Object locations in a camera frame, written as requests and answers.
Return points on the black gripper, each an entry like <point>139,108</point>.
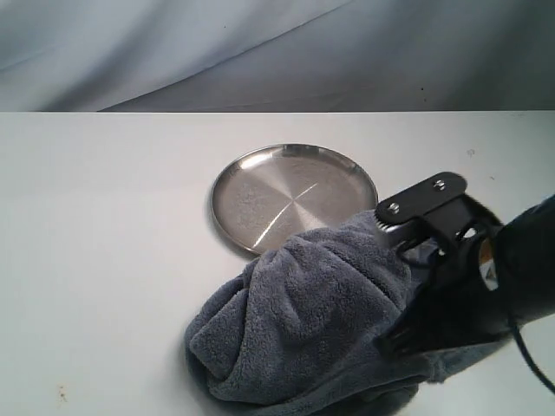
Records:
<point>453,309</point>

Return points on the blue-grey fleece towel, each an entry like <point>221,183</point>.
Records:
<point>294,333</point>

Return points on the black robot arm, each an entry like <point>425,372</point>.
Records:
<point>516,260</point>

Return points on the round stainless steel plate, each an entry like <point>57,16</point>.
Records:
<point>264,196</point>

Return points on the white backdrop sheet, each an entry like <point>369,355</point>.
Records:
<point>276,56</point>

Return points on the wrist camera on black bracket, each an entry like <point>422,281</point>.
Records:
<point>436,208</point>

